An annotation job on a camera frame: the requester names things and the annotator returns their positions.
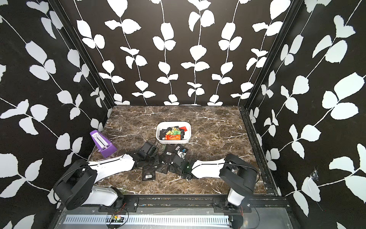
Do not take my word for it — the black tea bag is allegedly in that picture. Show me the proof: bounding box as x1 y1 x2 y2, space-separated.
155 163 170 174
159 127 171 139
142 166 156 181
162 144 189 159

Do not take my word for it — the small red tea bag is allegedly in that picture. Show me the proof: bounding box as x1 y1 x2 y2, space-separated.
165 135 181 140

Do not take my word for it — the green tea bag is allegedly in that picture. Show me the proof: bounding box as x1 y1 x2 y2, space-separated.
167 127 184 135

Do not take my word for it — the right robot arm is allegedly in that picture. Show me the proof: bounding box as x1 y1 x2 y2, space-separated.
170 154 261 212

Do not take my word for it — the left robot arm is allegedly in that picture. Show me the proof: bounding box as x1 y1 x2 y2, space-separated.
53 141 159 212

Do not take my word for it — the black tea bag top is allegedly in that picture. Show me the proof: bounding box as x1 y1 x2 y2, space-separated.
162 144 189 159

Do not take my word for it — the white storage box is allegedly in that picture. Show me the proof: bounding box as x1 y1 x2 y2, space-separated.
156 121 192 144

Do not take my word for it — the purple metronome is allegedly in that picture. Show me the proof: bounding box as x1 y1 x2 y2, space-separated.
90 130 117 158

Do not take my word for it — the small circuit board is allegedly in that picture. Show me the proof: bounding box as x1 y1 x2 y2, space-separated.
106 215 127 225

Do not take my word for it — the white perforated strip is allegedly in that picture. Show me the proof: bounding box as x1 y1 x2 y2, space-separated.
62 215 231 227

